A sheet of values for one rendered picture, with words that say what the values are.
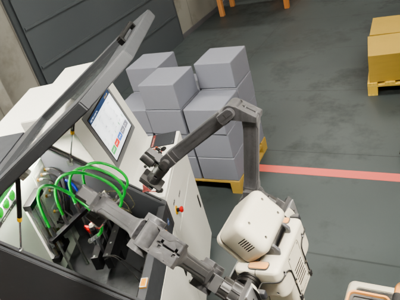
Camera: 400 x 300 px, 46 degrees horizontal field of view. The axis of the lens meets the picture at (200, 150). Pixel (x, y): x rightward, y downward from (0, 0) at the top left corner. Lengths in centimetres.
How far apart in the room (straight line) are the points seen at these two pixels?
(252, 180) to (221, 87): 217
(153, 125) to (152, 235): 274
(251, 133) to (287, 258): 45
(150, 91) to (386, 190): 197
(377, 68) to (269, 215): 356
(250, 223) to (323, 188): 235
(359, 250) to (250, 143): 179
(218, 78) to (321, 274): 173
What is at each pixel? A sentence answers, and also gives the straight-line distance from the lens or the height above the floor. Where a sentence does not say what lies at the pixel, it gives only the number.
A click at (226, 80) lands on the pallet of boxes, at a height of 89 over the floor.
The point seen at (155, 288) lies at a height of 88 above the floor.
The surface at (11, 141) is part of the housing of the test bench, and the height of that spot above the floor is 150.
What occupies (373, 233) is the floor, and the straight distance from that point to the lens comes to 347.
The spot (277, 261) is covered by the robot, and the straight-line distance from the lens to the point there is 160.
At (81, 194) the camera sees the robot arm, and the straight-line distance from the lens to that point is 167.
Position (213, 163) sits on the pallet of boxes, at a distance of 390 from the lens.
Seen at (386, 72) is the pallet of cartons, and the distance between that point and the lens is 505.
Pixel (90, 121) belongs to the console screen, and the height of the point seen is 140.
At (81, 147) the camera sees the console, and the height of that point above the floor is 136.
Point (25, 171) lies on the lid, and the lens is 169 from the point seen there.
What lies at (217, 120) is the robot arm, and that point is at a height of 160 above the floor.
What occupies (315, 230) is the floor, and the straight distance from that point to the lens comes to 352.
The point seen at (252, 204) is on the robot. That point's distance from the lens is 161.
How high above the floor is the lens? 238
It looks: 30 degrees down
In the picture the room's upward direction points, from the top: 16 degrees counter-clockwise
